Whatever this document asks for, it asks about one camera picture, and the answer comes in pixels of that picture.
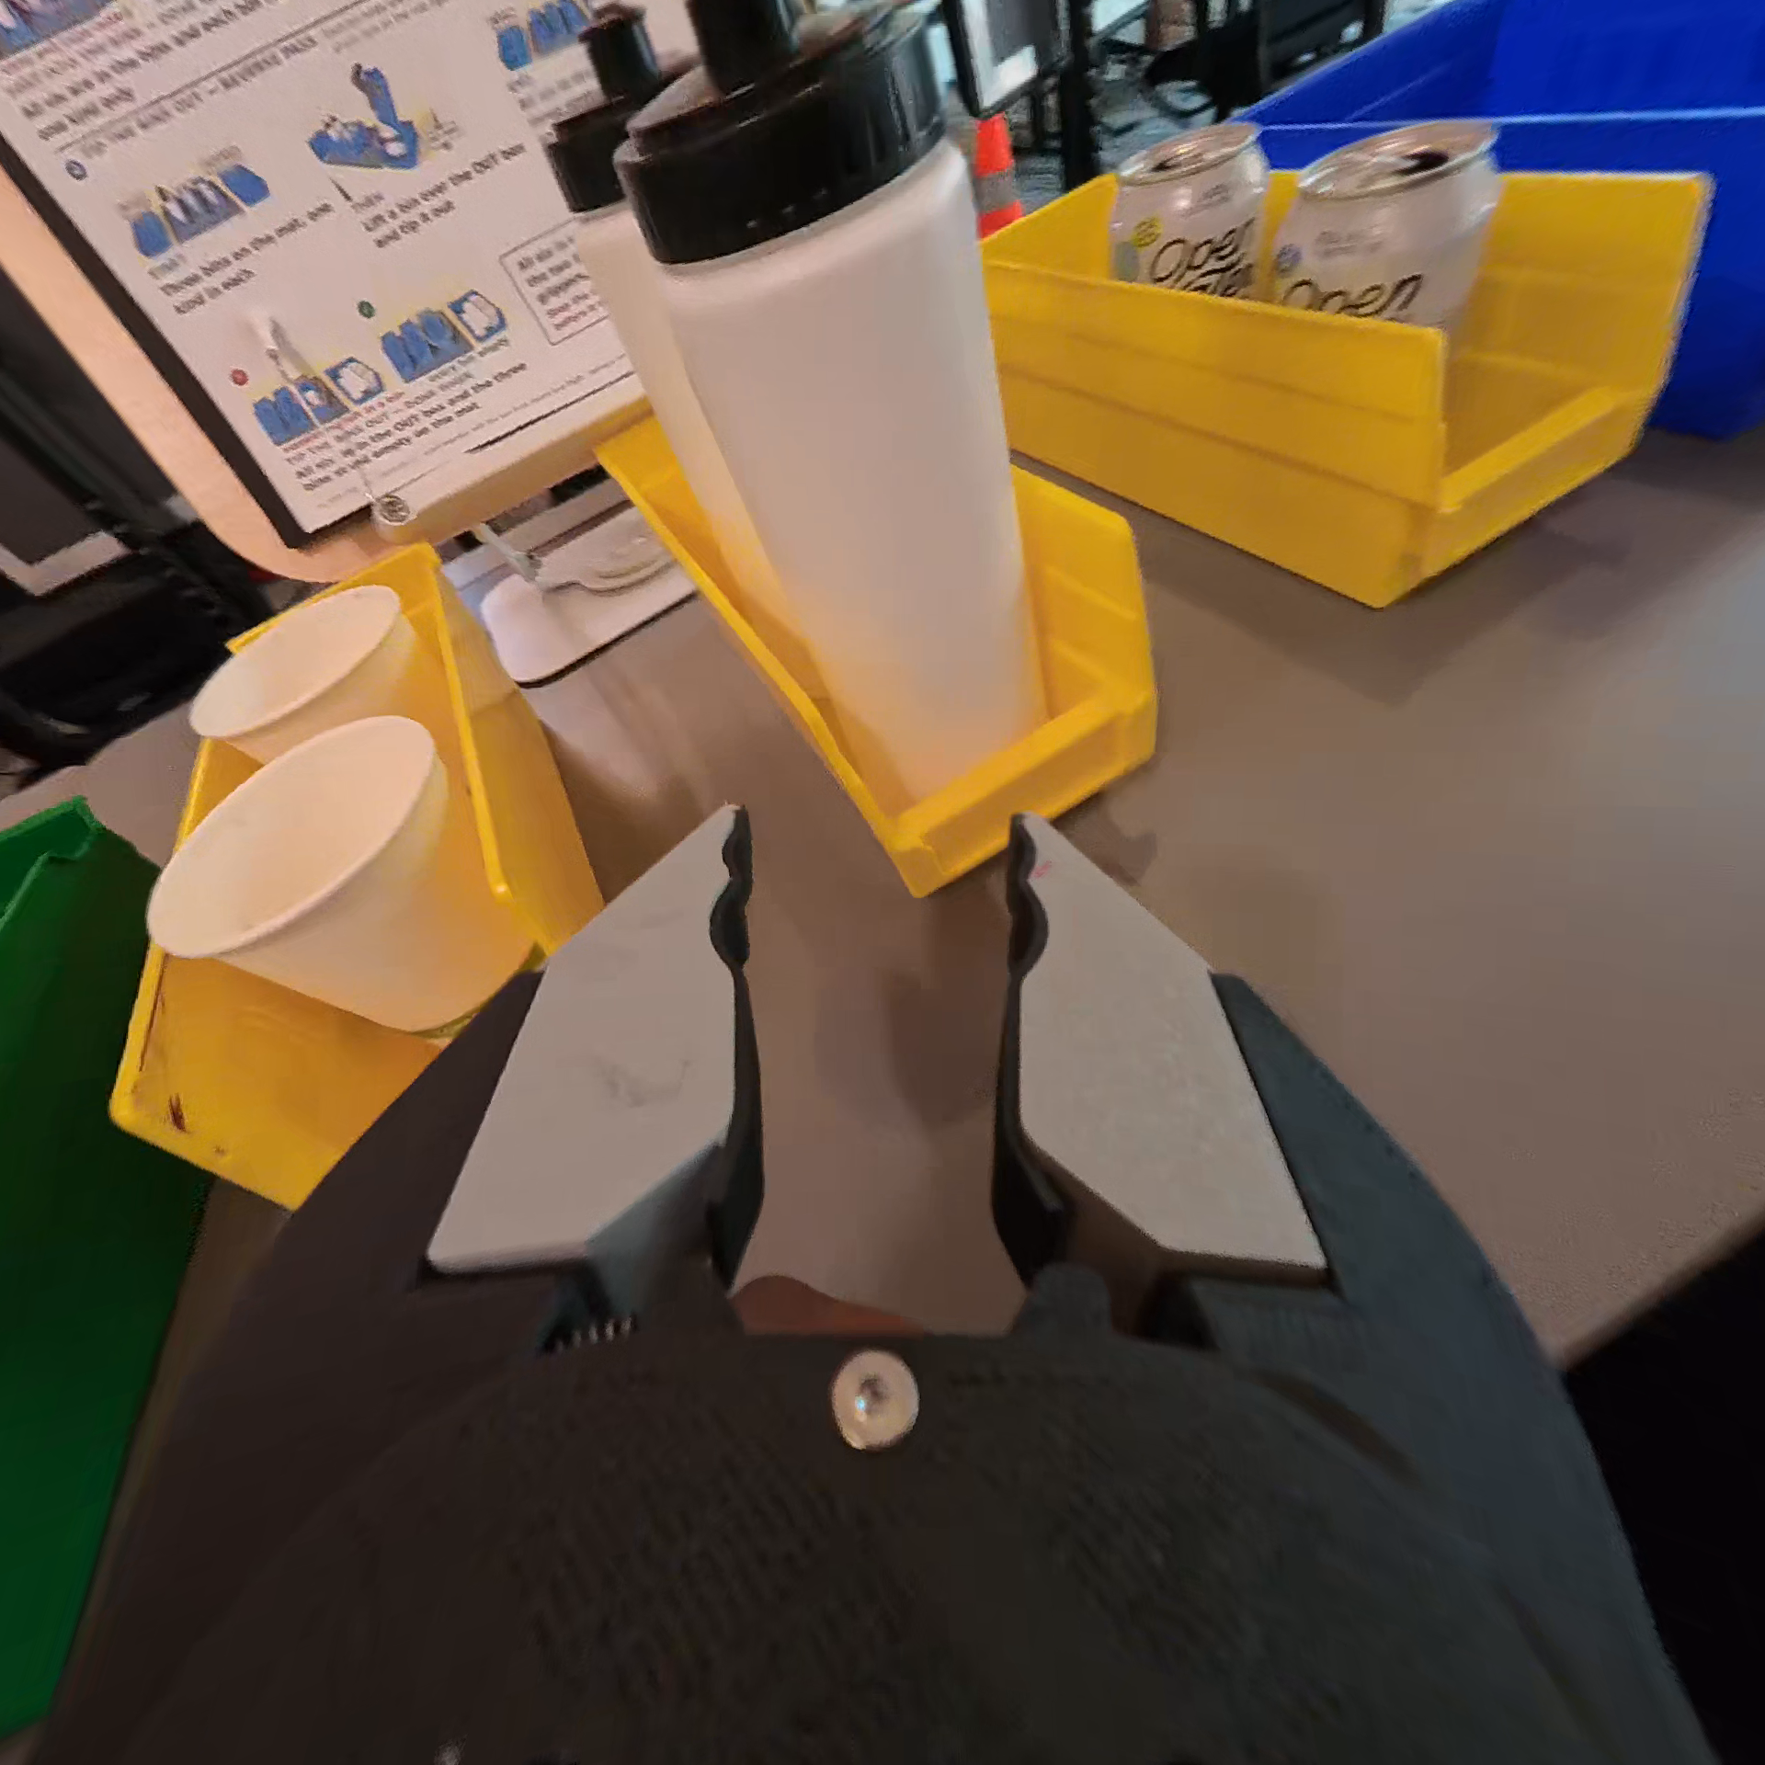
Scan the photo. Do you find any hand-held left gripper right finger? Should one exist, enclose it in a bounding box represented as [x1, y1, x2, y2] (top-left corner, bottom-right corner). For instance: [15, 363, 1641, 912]
[988, 814, 1329, 1305]

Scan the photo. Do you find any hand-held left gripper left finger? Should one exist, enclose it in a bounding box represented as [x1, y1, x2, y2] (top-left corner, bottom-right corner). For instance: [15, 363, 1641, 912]
[424, 806, 766, 1298]

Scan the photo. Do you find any yellow plastic bin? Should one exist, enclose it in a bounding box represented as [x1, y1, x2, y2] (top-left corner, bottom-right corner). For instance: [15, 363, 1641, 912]
[107, 540, 610, 1213]
[980, 167, 1714, 610]
[594, 413, 1161, 898]

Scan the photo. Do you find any large white bottle black cap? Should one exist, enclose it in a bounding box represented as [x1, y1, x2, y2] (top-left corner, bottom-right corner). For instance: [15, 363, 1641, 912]
[611, 0, 1050, 814]

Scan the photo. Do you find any white paper cup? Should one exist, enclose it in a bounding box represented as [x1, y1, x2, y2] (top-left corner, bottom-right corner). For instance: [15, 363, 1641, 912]
[189, 586, 444, 768]
[143, 714, 539, 1035]

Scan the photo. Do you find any green plastic bin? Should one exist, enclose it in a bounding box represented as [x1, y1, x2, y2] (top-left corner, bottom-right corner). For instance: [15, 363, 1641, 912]
[0, 795, 208, 1738]

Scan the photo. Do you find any printed instruction sheet board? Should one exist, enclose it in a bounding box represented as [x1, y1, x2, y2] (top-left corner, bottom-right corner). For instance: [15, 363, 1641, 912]
[0, 0, 703, 580]

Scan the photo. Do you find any white printed drink can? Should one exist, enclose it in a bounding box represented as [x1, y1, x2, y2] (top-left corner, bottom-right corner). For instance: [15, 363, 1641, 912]
[1268, 120, 1505, 334]
[1106, 120, 1270, 301]

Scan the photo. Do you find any orange traffic cone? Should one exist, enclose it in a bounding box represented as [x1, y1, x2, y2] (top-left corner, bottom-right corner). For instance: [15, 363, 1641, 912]
[971, 116, 1030, 238]

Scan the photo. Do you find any blue plastic bin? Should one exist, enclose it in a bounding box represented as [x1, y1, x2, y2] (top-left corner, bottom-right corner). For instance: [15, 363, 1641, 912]
[1235, 0, 1765, 443]

